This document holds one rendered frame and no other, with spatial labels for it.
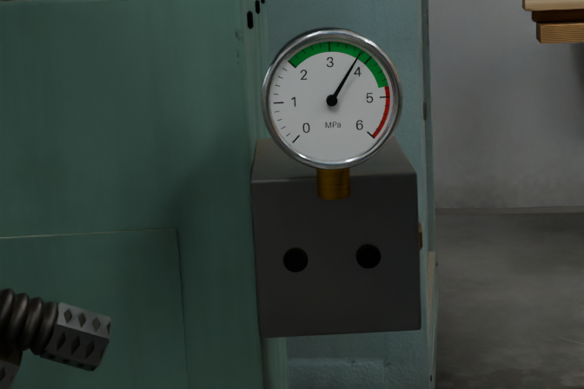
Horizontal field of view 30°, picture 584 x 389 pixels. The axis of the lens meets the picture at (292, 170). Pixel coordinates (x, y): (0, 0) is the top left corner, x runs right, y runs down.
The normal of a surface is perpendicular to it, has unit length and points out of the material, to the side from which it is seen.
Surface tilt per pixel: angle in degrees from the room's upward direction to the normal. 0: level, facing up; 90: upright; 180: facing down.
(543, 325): 0
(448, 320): 0
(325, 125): 90
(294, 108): 90
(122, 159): 90
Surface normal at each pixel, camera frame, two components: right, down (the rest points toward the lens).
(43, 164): 0.00, 0.19
